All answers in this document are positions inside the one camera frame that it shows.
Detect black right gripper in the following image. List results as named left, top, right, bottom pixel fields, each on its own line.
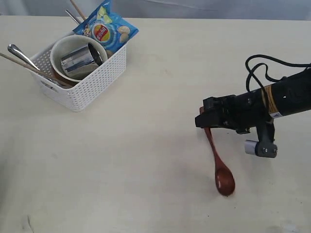
left=195, top=93, right=273, bottom=134

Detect red-brown wooden spoon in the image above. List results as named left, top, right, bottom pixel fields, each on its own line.
left=199, top=106, right=236, bottom=196

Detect stainless steel cup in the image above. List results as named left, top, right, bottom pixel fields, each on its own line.
left=60, top=43, right=103, bottom=77

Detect wooden chopstick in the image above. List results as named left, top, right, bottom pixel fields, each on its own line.
left=70, top=0, right=86, bottom=20
left=0, top=53, right=72, bottom=88

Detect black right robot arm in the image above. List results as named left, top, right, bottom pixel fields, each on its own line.
left=195, top=69, right=311, bottom=134

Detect blue chips bag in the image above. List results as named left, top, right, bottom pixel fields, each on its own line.
left=73, top=0, right=139, bottom=57

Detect white perforated plastic basket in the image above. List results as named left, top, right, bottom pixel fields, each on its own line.
left=31, top=40, right=127, bottom=112

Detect white ceramic bowl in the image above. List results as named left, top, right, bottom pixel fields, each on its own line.
left=50, top=35, right=108, bottom=82

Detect stainless steel fork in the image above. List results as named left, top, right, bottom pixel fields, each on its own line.
left=7, top=44, right=40, bottom=71

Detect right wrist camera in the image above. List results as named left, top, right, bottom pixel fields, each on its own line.
left=244, top=120, right=279, bottom=159

